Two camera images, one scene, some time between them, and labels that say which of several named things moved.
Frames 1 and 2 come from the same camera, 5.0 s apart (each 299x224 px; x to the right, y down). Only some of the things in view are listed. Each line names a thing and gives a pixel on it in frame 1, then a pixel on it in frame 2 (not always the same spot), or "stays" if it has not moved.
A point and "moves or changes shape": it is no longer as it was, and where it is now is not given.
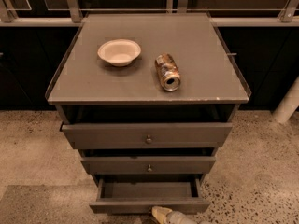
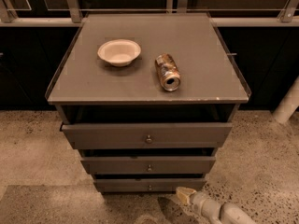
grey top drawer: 149,134 stays
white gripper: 177,217 -> 200,201
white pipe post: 289,105 stays
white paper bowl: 120,52 stays
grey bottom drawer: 139,195 moves or changes shape
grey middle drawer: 149,164 stays
